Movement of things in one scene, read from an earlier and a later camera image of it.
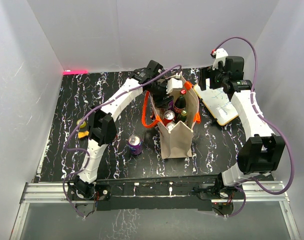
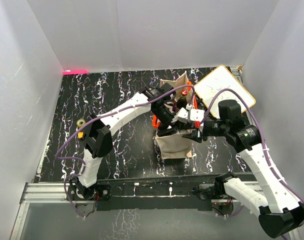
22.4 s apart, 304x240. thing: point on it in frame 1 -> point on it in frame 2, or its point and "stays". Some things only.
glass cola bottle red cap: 179,105 stays
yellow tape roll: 83,125 stays
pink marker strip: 71,72 stays
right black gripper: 208,72 -> 196,135
